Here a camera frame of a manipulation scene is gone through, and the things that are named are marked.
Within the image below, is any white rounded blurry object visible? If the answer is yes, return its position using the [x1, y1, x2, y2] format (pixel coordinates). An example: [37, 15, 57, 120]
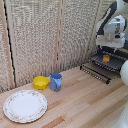
[111, 103, 128, 128]

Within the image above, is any orange bread piece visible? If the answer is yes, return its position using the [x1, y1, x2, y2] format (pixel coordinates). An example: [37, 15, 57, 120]
[102, 54, 111, 64]

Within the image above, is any beige woven folding screen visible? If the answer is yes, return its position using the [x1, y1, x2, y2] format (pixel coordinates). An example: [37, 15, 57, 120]
[0, 0, 128, 94]

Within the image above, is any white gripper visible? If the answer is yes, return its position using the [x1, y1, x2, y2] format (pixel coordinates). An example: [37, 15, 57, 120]
[95, 32, 126, 56]

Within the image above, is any black wire oven rack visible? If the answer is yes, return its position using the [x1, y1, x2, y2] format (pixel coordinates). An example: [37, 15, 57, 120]
[79, 51, 128, 85]

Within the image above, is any white floral rimmed plate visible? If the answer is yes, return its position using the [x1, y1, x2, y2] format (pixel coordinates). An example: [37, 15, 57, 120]
[2, 89, 49, 124]

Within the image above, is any black toaster oven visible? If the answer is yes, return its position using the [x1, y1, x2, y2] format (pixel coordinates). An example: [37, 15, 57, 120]
[98, 39, 128, 78]

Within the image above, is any yellow bowl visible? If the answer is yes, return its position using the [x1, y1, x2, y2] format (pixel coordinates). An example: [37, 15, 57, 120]
[32, 75, 51, 91]

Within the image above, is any blue cup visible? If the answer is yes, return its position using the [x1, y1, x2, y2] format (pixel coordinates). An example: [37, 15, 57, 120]
[49, 72, 64, 92]

